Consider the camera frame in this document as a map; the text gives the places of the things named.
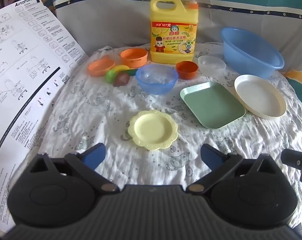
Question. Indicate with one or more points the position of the green square plate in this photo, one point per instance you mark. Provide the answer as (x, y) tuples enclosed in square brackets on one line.
[(211, 105)]

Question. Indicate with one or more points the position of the white round plate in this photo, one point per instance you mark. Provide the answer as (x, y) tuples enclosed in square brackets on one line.
[(258, 95)]

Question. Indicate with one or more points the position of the yellow toy banana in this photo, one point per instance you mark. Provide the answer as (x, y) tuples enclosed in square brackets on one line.
[(121, 68)]

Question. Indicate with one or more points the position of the small clear plastic bowl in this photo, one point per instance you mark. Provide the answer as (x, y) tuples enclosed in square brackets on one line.
[(211, 63)]

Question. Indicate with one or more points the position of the green toy cucumber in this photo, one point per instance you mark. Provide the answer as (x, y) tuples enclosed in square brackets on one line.
[(132, 72)]

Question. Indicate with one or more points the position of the yellow scalloped plate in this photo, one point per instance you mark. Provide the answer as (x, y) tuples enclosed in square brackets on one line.
[(152, 130)]

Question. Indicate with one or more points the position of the brown toy chestnut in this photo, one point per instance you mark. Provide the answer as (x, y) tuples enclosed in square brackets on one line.
[(121, 80)]

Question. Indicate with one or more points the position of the yellow dish soap bottle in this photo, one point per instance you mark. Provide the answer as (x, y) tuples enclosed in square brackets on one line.
[(173, 30)]

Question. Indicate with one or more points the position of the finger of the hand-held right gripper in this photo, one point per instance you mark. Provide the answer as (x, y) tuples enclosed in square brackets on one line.
[(292, 157)]

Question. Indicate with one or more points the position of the light green toy fruit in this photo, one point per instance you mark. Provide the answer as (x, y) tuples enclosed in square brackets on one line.
[(110, 77)]

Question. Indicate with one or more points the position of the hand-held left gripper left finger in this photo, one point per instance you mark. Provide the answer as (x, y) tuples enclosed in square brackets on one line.
[(94, 153)]

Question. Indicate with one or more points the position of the white printed instruction sheet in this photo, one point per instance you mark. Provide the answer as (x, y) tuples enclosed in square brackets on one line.
[(20, 67)]

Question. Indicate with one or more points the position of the grey teal star-trimmed bedding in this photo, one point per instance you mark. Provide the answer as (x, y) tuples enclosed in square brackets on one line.
[(90, 17)]

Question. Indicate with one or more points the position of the white cat-print cloth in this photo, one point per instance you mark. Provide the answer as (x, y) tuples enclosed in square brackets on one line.
[(90, 110)]

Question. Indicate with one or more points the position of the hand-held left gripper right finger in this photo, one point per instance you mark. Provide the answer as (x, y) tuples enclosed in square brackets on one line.
[(209, 153)]

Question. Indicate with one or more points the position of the dark orange plastic cup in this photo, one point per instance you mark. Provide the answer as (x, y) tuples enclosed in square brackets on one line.
[(187, 73)]

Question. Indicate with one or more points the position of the light orange round bowl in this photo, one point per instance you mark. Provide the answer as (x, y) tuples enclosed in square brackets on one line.
[(133, 60)]

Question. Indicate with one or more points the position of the clear blue plastic bowl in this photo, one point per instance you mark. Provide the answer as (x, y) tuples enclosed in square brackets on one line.
[(156, 85)]

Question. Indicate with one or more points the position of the small orange toy pan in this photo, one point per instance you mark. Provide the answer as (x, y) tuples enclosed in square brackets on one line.
[(100, 68)]

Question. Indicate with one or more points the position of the large blue plastic basin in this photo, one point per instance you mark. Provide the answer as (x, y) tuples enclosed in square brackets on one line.
[(248, 52)]

